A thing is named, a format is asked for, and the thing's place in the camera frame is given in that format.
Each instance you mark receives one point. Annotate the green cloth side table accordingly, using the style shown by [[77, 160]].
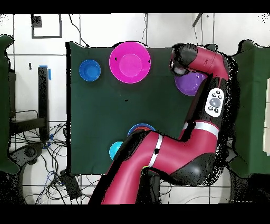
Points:
[[253, 105], [4, 105]]

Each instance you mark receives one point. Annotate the small cyan ribbed bowl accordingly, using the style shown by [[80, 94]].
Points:
[[114, 149]]

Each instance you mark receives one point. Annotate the small dark blue bowl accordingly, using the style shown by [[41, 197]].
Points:
[[90, 70]]

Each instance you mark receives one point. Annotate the orange plastic bowl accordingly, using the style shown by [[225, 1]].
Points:
[[141, 128]]

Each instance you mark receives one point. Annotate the large purple plastic bowl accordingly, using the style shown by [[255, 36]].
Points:
[[188, 84]]

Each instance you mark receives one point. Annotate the white box stack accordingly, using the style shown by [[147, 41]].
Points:
[[267, 126]]

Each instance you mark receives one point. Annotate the large light blue bowl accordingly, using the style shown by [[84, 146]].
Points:
[[135, 127]]

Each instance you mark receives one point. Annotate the large pink plastic bowl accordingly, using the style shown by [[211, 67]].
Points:
[[129, 62]]

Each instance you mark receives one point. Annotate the dark green tablecloth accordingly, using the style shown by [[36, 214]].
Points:
[[105, 105]]

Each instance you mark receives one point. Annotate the black metal stand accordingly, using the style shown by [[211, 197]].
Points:
[[43, 95]]

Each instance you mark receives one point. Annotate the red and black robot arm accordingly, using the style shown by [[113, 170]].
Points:
[[175, 152]]

